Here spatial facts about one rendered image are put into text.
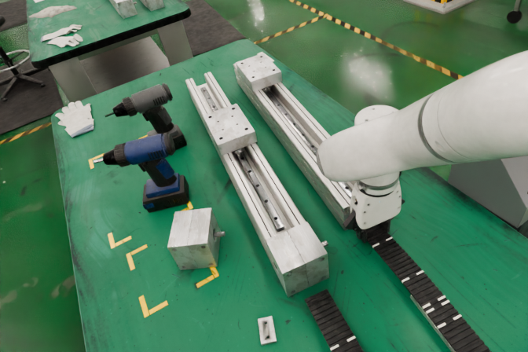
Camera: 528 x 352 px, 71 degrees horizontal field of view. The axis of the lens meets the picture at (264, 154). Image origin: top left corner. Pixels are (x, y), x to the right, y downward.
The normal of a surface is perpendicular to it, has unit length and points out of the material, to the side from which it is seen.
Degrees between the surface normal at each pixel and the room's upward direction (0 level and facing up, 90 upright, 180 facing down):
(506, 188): 90
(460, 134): 98
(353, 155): 62
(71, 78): 90
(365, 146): 58
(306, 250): 0
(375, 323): 0
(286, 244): 0
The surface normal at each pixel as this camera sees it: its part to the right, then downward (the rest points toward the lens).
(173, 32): 0.47, 0.54
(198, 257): 0.01, 0.67
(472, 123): -0.92, 0.36
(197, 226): -0.15, -0.73
